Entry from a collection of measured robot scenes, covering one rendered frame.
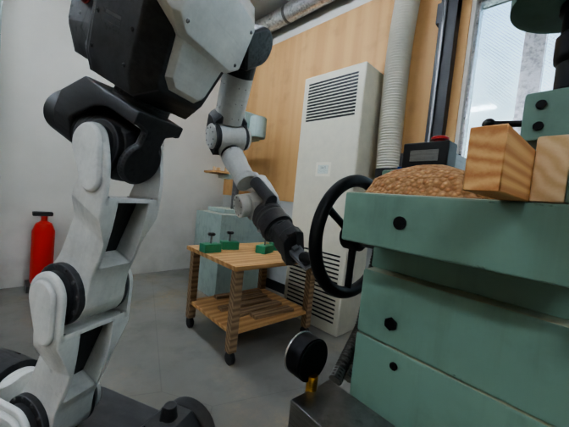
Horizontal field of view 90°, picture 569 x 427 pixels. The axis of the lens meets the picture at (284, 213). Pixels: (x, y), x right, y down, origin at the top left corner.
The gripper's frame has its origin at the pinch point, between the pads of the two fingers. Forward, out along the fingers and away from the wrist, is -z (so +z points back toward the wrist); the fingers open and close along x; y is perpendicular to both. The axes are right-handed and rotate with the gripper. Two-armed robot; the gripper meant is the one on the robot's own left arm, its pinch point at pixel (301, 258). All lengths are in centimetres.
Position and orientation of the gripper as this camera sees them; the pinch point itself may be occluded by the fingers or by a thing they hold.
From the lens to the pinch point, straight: 68.8
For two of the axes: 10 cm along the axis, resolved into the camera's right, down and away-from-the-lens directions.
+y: 8.6, -4.1, 3.1
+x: -0.7, -6.9, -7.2
